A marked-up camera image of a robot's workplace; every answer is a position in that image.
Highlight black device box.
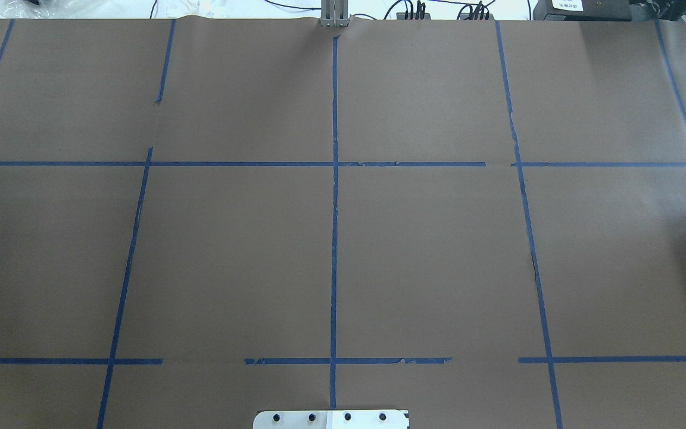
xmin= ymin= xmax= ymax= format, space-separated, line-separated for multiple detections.
xmin=532 ymin=1 xmax=632 ymax=22

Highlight aluminium frame post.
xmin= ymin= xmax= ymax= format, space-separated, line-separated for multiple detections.
xmin=320 ymin=0 xmax=351 ymax=28

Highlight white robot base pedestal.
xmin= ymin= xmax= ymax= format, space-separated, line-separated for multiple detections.
xmin=252 ymin=409 xmax=410 ymax=428

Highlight black power strip cables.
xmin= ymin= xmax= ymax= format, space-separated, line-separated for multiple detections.
xmin=385 ymin=0 xmax=495 ymax=21

